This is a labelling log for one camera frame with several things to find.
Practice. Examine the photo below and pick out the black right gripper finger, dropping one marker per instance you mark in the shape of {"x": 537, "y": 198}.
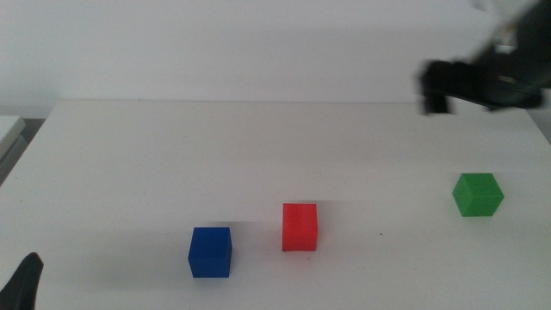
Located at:
{"x": 435, "y": 86}

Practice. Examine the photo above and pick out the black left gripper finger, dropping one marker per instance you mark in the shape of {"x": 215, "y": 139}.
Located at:
{"x": 23, "y": 284}

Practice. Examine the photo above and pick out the green cube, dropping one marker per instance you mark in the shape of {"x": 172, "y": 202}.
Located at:
{"x": 478, "y": 196}

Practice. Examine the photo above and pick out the blue cube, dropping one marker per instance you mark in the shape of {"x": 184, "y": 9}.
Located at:
{"x": 210, "y": 254}

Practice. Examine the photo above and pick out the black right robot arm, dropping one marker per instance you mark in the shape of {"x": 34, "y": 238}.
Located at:
{"x": 536, "y": 43}

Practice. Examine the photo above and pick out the red cube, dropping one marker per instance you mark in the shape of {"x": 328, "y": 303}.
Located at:
{"x": 300, "y": 228}

